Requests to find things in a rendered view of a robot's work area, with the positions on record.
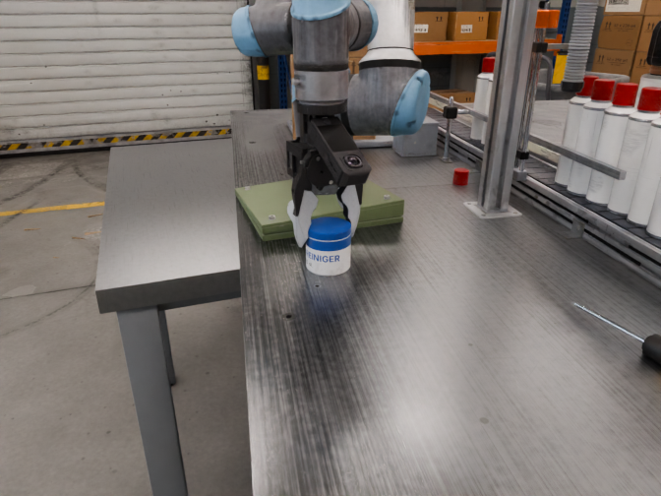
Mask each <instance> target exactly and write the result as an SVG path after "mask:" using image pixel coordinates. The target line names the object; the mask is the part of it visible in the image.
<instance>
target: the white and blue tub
mask: <svg viewBox="0 0 661 496"><path fill-rule="evenodd" d="M311 222H312V223H311V226H310V227H309V232H308V235H309V236H308V237H309V239H308V240H307V242H306V267H307V269H308V270H309V271H310V272H312V273H314V274H316V275H320V276H336V275H340V274H343V273H345V272H346V271H347V270H348V269H349V268H350V252H351V223H350V222H349V221H347V220H345V219H343V218H339V217H317V218H314V219H311Z"/></svg>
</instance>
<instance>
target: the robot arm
mask: <svg viewBox="0 0 661 496"><path fill-rule="evenodd" d="M414 18H415V0H368V1H367V0H256V2H255V5H254V6H251V5H247V6H246V7H243V8H239V9H238V10H237V11H236V12H235V13H234V15H233V18H232V23H231V30H232V36H233V40H234V42H235V45H236V46H237V48H238V49H239V51H240V52H241V53H242V54H244V55H246V56H253V57H269V56H275V55H290V54H293V63H294V64H293V66H294V78H293V79H292V80H291V83H292V99H291V101H292V102H293V111H294V121H295V131H296V140H291V141H286V155H287V174H288V175H290V176H291V177H292V188H291V194H292V201H290V202H289V203H288V206H287V213H288V215H289V217H290V218H291V220H292V222H293V228H294V235H295V239H296V241H297V243H298V246H299V247H301V248H303V246H304V245H305V243H306V242H307V240H308V239H309V237H308V236H309V235H308V232H309V227H310V226H311V223H312V222H311V215H312V212H313V211H314V209H315V208H316V207H317V204H318V201H319V200H318V198H317V197H316V195H332V194H335V195H336V198H337V201H338V203H339V205H340V206H341V207H342V208H343V214H344V216H345V218H346V220H347V221H349V222H350V223H351V237H353V235H354V233H355V230H356V226H357V223H358V219H359V215H360V206H361V204H362V193H363V184H364V183H366V181H367V179H368V177H369V174H370V172H371V170H372V167H371V166H370V164H369V163H368V161H367V160H366V158H365V157H364V156H363V155H362V153H361V151H360V150H359V148H358V147H357V145H356V144H355V142H354V141H353V136H392V137H396V136H401V135H412V134H415V133H416V132H417V131H418V130H419V129H420V128H421V126H422V124H423V122H424V119H425V116H426V113H427V109H428V104H429V97H430V76H429V73H428V72H427V71H424V70H421V60H420V59H419V58H418V57H417V56H416V55H415V54H414V51H413V46H414ZM366 45H368V52H367V54H366V55H365V56H364V57H363V58H362V59H361V60H360V61H359V74H350V70H349V68H348V60H349V51H357V50H360V49H362V48H363V47H365V46H366ZM289 152H291V156H292V168H290V162H289Z"/></svg>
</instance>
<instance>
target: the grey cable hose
mask: <svg viewBox="0 0 661 496"><path fill-rule="evenodd" d="M598 1H599V0H576V2H577V3H576V5H577V6H576V7H575V8H576V10H575V12H576V13H575V14H574V15H575V17H573V18H574V20H573V22H574V24H572V25H573V27H572V31H571V32H572V33H571V40H570V43H569V50H568V56H567V58H568V59H567V60H566V61H567V63H566V65H567V66H565V68H566V69H565V72H564V78H563V80H562V81H561V85H560V87H561V91H562V92H566V93H580V92H581V91H582V89H583V87H584V81H583V78H584V76H583V75H585V73H584V72H585V70H584V69H586V67H585V66H586V65H587V64H586V62H587V60H586V59H588V57H587V56H588V52H589V50H588V49H590V47H589V46H590V43H589V42H591V40H590V39H592V32H593V29H594V27H593V26H594V24H593V23H595V21H594V19H596V17H595V16H596V15H597V14H595V12H597V10H596V9H597V8H598V7H597V5H598V4H599V3H597V2H598Z"/></svg>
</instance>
